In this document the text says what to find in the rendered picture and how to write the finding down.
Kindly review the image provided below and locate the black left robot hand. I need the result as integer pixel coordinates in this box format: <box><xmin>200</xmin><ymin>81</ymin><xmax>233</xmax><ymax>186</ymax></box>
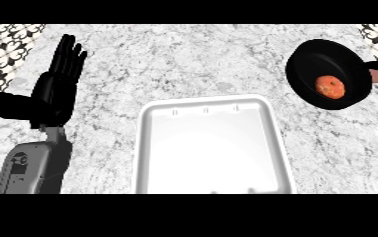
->
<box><xmin>0</xmin><ymin>33</ymin><xmax>88</xmax><ymax>130</ymax></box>

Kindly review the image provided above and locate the white rectangular tray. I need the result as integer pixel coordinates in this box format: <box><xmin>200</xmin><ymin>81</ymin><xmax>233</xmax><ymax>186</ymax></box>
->
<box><xmin>134</xmin><ymin>94</ymin><xmax>298</xmax><ymax>195</ymax></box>

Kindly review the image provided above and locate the black pot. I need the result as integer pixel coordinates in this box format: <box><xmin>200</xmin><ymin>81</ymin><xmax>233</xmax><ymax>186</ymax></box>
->
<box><xmin>283</xmin><ymin>38</ymin><xmax>378</xmax><ymax>111</ymax></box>

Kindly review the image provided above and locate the orange squash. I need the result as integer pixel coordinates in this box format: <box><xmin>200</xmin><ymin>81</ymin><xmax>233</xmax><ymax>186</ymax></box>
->
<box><xmin>314</xmin><ymin>74</ymin><xmax>347</xmax><ymax>100</ymax></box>

